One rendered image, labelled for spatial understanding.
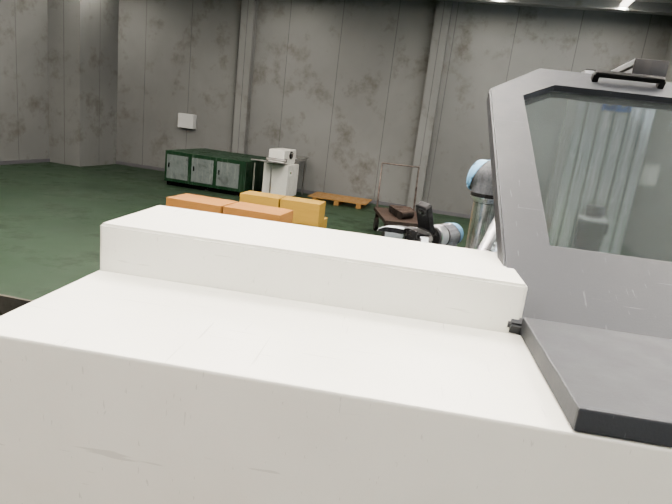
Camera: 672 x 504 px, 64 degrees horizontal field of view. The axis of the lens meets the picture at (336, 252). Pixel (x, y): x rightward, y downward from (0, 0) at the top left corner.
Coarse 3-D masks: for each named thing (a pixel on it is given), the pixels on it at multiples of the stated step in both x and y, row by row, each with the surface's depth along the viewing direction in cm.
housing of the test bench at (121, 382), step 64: (0, 320) 67; (64, 320) 69; (128, 320) 71; (192, 320) 74; (256, 320) 77; (320, 320) 80; (384, 320) 83; (0, 384) 65; (64, 384) 64; (128, 384) 62; (192, 384) 61; (256, 384) 60; (320, 384) 61; (384, 384) 62; (448, 384) 64; (512, 384) 66; (576, 384) 61; (640, 384) 63; (0, 448) 67; (64, 448) 66; (128, 448) 64; (192, 448) 63; (256, 448) 62; (320, 448) 61; (384, 448) 60; (448, 448) 59; (512, 448) 58; (576, 448) 57; (640, 448) 56
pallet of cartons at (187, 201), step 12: (168, 204) 542; (180, 204) 539; (192, 204) 535; (204, 204) 532; (216, 204) 534; (228, 204) 545; (240, 204) 550; (252, 204) 558; (252, 216) 524; (264, 216) 521; (276, 216) 518; (288, 216) 542
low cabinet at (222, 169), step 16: (176, 160) 1114; (192, 160) 1105; (208, 160) 1096; (224, 160) 1087; (240, 160) 1082; (176, 176) 1122; (192, 176) 1112; (208, 176) 1103; (224, 176) 1094; (240, 176) 1086; (256, 176) 1138; (224, 192) 1106; (240, 192) 1097
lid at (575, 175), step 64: (512, 128) 125; (576, 128) 130; (640, 128) 131; (512, 192) 107; (576, 192) 111; (640, 192) 112; (512, 256) 94; (576, 256) 94; (640, 256) 98; (512, 320) 83; (576, 320) 84; (640, 320) 84
